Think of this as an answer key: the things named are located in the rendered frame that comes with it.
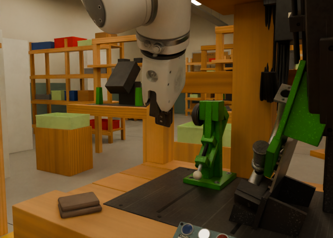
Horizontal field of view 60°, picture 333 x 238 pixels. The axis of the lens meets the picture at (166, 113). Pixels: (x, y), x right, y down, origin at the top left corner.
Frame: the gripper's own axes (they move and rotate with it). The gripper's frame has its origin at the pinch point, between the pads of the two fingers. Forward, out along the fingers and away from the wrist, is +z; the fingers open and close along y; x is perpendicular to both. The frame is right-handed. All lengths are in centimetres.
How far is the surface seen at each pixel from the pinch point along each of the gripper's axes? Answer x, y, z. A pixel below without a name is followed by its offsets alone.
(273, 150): -22.0, 5.5, 7.0
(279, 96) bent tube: -21.2, 20.1, 3.8
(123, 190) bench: 16.8, 5.3, 42.7
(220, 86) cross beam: -2, 56, 31
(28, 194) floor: 194, 72, 242
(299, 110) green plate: -25.0, 12.6, 0.9
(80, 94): 343, 355, 347
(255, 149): -18.8, 7.2, 9.7
